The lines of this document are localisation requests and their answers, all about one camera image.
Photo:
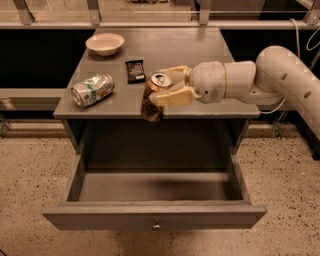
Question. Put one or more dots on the black snack packet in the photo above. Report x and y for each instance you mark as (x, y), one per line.
(135, 71)

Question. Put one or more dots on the crushed green white can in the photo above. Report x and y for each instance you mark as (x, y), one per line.
(92, 90)

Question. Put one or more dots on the open grey top drawer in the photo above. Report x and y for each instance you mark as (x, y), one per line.
(109, 193)

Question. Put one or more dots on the metal railing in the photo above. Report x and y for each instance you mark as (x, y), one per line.
(224, 14)

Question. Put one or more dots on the grey cabinet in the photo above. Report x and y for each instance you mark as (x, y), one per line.
(112, 135)

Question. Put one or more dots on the white ceramic bowl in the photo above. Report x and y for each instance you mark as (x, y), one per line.
(105, 44)

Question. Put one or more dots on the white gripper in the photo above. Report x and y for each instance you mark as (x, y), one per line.
(208, 81)

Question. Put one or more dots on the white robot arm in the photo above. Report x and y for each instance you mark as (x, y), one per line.
(276, 75)

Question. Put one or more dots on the orange soda can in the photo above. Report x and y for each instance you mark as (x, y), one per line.
(157, 82)

